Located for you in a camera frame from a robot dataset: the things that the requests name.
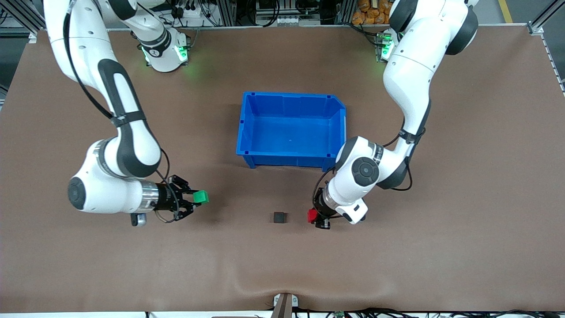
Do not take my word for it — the brown table mat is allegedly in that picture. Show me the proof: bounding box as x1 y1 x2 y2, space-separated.
0 26 565 315

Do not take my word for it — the blue plastic storage bin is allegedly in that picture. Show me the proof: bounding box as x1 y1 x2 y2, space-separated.
236 91 348 172

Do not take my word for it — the white power strip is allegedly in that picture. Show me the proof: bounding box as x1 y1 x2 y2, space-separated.
171 0 213 19

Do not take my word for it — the orange packaged goods pile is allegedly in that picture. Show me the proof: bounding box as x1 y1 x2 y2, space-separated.
352 0 395 25

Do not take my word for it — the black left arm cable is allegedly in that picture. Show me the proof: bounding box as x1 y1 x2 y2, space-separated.
312 127 427 213

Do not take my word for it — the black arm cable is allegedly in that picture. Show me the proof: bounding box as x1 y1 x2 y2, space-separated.
63 0 187 224
312 127 427 213

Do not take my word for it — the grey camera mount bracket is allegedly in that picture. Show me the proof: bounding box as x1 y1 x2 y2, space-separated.
272 293 299 318

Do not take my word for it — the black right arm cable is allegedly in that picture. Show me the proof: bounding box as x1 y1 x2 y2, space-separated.
63 0 187 224

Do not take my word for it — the aluminium frame profile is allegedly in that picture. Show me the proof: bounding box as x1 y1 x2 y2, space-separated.
0 0 50 36
527 0 565 36

